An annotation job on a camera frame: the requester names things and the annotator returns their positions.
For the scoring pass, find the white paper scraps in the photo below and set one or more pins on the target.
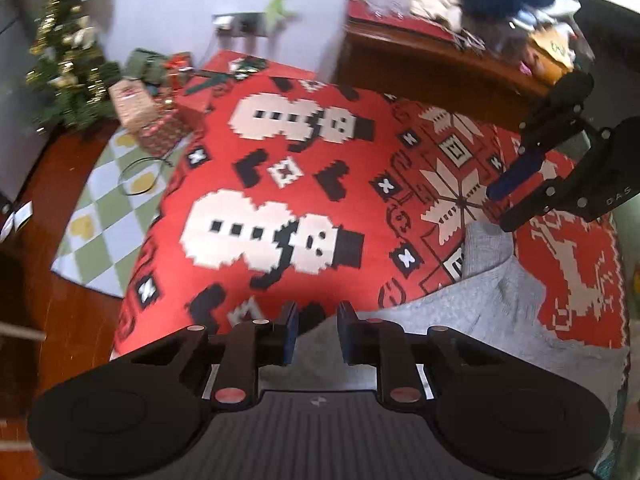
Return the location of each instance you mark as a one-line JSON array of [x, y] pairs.
[[17, 217]]

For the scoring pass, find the kraft patterned gift box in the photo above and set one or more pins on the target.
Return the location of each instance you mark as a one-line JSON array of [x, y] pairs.
[[131, 105]]

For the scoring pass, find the small Christmas tree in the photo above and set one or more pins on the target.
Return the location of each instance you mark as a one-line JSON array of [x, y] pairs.
[[70, 80]]

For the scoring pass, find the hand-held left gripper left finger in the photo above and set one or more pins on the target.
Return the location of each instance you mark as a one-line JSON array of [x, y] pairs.
[[291, 332]]

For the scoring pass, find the green checkered rug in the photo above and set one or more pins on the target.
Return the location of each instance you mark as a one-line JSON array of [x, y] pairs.
[[100, 240]]

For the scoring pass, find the small red gift box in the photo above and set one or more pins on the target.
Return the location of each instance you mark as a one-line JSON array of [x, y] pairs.
[[179, 70]]

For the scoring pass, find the green gift box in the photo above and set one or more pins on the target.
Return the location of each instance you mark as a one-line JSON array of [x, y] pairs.
[[145, 66]]

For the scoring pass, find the wooden nightstand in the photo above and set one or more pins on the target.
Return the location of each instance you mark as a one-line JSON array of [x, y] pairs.
[[425, 75]]

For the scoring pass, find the wall socket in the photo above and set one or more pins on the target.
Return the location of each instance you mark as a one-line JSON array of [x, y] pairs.
[[247, 25]]

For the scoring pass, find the green plush toy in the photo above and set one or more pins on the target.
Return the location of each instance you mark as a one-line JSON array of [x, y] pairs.
[[280, 7]]

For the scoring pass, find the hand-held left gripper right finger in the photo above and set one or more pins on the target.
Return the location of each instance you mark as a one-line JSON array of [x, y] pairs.
[[346, 332]]

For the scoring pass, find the yellow cartoon pot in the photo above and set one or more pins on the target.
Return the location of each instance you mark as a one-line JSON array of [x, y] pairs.
[[552, 55]]

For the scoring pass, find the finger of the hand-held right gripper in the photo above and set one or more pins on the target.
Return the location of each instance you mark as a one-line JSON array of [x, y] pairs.
[[535, 202], [515, 177]]

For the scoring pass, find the red tray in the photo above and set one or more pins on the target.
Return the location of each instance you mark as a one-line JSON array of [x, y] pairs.
[[400, 24]]

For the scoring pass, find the grey refrigerator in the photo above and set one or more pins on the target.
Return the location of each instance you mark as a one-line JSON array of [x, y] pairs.
[[20, 150]]

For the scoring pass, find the grey knit polo shirt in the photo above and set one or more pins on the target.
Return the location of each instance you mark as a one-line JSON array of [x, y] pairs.
[[500, 310]]

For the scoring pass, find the red patterned blanket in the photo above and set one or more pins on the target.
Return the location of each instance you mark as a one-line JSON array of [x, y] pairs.
[[300, 170]]

